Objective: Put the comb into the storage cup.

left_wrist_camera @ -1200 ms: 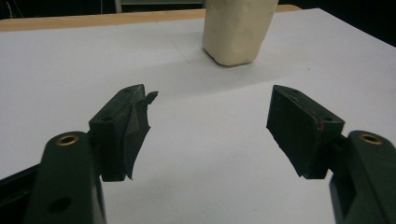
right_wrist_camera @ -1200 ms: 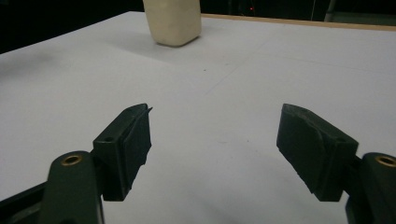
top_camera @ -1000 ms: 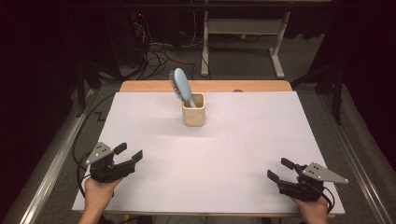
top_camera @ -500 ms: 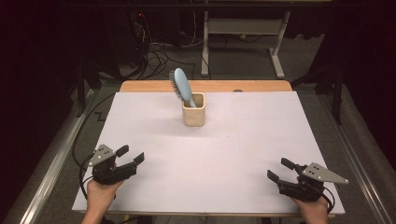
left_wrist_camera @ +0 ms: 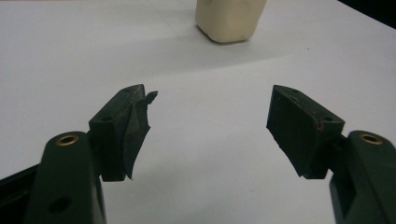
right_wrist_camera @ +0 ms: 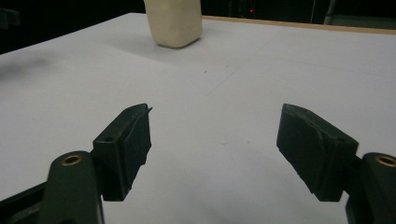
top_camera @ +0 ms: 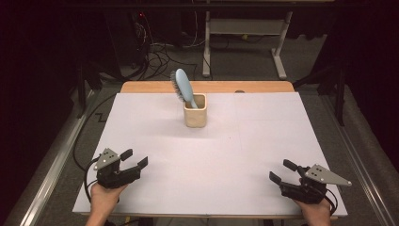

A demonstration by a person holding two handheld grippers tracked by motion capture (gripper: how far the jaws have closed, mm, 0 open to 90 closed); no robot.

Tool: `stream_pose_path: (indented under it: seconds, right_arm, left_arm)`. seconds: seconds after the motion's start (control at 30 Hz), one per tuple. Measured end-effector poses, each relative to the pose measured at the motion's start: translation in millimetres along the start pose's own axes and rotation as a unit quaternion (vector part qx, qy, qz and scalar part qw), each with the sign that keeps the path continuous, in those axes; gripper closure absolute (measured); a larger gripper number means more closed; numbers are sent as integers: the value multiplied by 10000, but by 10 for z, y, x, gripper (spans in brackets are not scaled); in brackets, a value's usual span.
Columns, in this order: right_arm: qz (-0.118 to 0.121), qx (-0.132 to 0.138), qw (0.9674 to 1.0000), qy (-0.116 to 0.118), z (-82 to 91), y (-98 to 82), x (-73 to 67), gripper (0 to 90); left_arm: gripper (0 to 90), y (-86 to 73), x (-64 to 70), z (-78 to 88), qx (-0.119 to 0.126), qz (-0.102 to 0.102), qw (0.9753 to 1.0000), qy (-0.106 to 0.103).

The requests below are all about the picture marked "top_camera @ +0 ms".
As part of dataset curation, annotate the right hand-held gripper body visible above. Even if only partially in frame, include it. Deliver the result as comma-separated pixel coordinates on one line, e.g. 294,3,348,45
278,164,353,205

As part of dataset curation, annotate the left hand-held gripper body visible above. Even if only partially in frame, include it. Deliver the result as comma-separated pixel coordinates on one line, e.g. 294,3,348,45
93,147,143,189

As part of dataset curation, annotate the beige square cup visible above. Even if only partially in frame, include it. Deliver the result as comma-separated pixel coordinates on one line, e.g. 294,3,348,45
183,92,208,129

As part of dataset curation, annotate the light blue hairbrush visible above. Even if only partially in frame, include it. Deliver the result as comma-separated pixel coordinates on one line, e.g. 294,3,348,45
169,68,200,110

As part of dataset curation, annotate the person's left hand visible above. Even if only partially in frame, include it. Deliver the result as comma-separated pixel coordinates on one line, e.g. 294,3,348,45
88,183,129,218

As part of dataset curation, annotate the person's right hand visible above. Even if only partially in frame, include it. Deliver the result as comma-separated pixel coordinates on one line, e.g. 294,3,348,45
293,197,333,226

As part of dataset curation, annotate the white sheet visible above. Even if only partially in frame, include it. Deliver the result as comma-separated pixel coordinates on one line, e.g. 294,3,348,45
72,91,348,217

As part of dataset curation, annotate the black metal stand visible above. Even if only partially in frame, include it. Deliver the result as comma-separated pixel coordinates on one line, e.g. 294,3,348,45
293,62,348,127
75,59,105,120

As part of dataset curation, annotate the wooden table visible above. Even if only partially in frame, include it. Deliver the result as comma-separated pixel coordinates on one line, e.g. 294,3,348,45
78,80,342,220

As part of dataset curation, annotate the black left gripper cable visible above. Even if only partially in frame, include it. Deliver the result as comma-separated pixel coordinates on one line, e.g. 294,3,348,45
83,156,104,204

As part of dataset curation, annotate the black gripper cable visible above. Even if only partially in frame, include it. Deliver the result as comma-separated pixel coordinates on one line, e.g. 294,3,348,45
324,187,340,217
83,156,104,204

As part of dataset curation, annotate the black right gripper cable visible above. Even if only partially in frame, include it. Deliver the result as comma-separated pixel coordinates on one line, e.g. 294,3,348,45
324,187,340,217

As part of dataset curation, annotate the black floor cable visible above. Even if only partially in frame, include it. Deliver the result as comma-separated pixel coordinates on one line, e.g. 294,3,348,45
72,92,118,173

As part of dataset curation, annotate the aluminium floor rail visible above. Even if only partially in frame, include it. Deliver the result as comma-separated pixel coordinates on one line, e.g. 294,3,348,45
17,89,97,226
321,93,393,226

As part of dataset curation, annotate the tangle of floor cables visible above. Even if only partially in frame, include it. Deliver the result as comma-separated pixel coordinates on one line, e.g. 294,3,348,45
125,12,215,81

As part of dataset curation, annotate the white metal desk frame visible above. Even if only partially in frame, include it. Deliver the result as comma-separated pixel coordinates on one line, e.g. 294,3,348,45
201,10,295,80

